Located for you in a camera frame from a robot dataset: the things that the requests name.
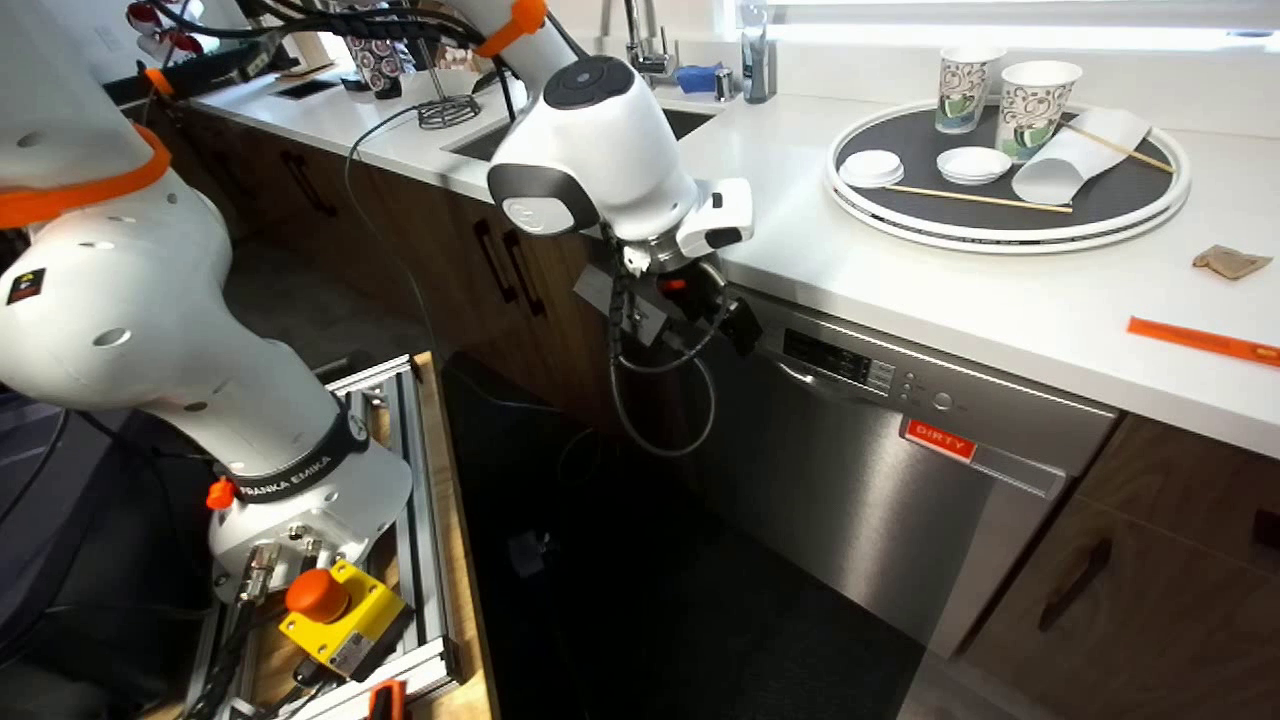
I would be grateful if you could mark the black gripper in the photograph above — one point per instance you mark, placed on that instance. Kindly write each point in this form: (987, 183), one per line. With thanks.
(685, 307)

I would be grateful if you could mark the stainless steel dishwasher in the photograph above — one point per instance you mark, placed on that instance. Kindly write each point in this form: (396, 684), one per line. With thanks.
(864, 512)

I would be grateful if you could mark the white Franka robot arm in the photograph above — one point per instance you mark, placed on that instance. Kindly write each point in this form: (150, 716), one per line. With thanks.
(121, 292)

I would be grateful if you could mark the red dishwasher sticker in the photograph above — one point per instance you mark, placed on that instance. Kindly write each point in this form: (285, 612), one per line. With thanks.
(942, 441)

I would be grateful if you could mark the wood cabinet beside dishwasher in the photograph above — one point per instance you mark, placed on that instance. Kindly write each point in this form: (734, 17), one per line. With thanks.
(1174, 602)

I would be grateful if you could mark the small white bowl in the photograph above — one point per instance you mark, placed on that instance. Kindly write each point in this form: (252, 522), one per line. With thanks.
(874, 170)
(973, 164)

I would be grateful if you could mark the clear dish soap bottle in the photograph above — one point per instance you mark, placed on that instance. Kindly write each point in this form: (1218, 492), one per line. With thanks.
(758, 61)

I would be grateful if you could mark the wooden chopstick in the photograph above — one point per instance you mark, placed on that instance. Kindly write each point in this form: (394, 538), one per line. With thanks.
(983, 198)
(1126, 148)

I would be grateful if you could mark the chrome kitchen faucet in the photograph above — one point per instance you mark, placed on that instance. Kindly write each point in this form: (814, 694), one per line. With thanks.
(649, 45)

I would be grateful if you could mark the patterned paper cup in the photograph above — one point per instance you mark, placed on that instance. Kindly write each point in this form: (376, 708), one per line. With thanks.
(967, 92)
(1033, 112)

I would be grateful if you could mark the wood cabinet under sink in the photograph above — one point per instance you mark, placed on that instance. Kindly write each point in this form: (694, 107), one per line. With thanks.
(414, 253)

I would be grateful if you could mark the round black white-rimmed tray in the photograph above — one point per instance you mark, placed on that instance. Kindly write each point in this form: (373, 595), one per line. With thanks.
(1123, 193)

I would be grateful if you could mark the yellow emergency stop box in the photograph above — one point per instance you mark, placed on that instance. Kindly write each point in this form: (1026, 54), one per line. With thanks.
(342, 619)

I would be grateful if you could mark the flat black rectangular object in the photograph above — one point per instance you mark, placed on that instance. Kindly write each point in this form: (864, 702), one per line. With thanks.
(306, 90)

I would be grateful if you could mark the small brown paper packet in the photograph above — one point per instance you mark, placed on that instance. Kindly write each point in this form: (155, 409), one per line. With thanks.
(1229, 262)

